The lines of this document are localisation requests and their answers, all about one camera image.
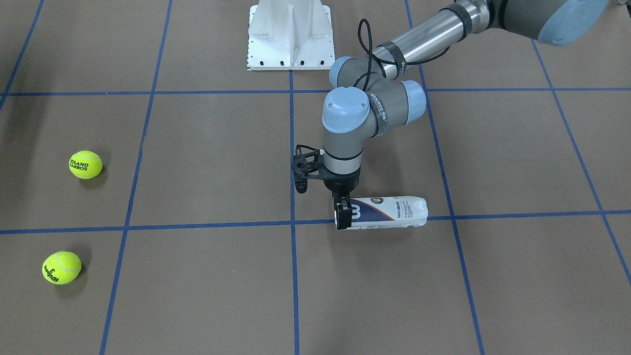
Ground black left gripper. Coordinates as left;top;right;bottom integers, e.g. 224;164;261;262
324;168;361;231

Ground white Wilson ball can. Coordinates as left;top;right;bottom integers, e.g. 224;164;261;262
346;196;429;231

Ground Roland Garros tennis ball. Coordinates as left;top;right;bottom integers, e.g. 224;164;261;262
69;150;103;179

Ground Wilson tennis ball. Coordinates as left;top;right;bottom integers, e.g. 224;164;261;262
41;251;82;285

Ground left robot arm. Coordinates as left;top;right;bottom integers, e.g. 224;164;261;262
318;0;608;230

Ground blue tape strip lengthwise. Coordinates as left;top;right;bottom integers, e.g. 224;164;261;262
288;70;300;355

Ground blue tape strip crosswise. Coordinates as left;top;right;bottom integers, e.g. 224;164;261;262
0;209;631;235

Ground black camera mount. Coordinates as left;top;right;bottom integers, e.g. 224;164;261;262
291;144;326;194

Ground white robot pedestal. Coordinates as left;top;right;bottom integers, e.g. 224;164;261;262
246;0;335;71

